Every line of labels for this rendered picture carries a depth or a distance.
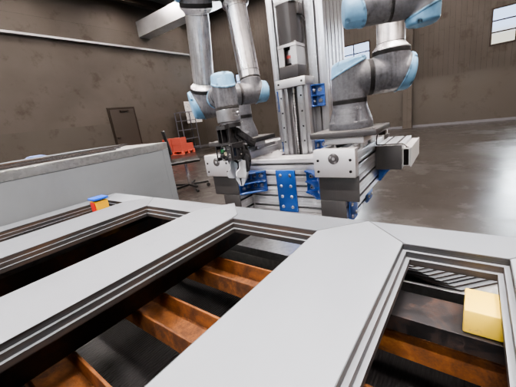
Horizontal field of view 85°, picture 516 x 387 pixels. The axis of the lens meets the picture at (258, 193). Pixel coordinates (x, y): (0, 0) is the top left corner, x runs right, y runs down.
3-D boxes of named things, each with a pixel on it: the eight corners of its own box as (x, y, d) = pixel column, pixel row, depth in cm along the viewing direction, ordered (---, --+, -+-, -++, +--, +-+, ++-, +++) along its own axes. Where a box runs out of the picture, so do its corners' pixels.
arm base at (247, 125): (239, 137, 139) (236, 116, 137) (264, 134, 131) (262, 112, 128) (219, 140, 127) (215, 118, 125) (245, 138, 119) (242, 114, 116)
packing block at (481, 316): (506, 344, 39) (509, 320, 38) (461, 331, 42) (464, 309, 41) (503, 317, 43) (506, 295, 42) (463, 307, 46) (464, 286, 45)
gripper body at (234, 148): (216, 163, 92) (210, 126, 89) (233, 159, 99) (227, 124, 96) (235, 162, 87) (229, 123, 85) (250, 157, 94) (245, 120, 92)
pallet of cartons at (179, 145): (178, 152, 1313) (175, 137, 1294) (196, 151, 1245) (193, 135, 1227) (163, 155, 1247) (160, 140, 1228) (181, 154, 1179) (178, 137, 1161)
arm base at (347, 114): (337, 127, 111) (335, 101, 109) (377, 124, 103) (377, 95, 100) (322, 132, 99) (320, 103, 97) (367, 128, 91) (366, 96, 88)
